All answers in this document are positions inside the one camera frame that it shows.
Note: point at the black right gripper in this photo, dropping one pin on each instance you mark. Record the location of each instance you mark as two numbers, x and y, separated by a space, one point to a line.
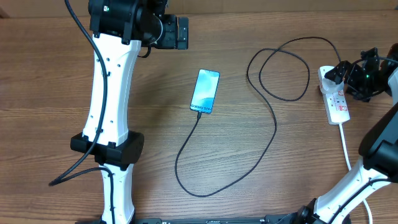
352 86

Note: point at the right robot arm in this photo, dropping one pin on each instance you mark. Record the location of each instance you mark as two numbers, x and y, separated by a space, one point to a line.
376 166

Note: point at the blue screen smartphone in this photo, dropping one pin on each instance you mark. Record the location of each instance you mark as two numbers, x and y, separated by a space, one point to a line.
205 91

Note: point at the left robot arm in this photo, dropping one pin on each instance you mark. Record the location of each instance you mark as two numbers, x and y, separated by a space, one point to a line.
119 30

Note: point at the white power strip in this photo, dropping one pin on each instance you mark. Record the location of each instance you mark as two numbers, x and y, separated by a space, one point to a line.
335 104

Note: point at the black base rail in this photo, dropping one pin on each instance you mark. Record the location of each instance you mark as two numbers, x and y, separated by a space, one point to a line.
268 219

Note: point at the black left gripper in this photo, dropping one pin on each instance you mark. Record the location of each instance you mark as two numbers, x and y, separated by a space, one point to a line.
171 41

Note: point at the white charger plug adapter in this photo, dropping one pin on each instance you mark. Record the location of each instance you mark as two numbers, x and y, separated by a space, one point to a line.
328 87

